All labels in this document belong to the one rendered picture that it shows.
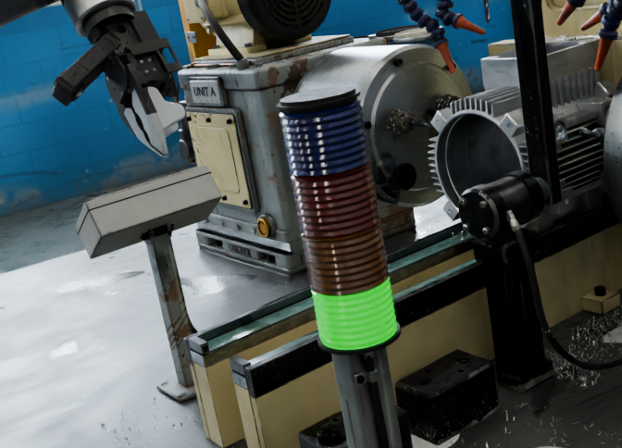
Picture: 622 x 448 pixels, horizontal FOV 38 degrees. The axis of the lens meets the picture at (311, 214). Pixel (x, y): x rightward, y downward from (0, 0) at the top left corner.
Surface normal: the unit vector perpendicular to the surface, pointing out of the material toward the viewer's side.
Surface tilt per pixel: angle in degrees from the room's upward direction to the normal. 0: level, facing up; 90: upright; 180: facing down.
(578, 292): 90
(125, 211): 56
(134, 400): 0
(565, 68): 90
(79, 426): 0
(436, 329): 90
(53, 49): 90
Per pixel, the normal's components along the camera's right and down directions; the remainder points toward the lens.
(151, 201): 0.39, -0.43
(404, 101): 0.58, 0.12
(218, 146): -0.80, 0.29
